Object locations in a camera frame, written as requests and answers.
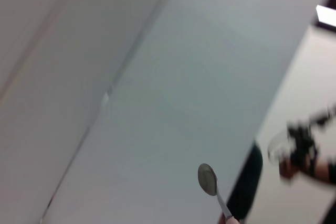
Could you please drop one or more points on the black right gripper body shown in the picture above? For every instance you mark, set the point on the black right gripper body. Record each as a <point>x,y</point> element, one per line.
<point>304,145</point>

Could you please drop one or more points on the bright white light panel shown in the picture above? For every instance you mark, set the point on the bright white light panel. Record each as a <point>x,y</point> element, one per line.
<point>326,16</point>

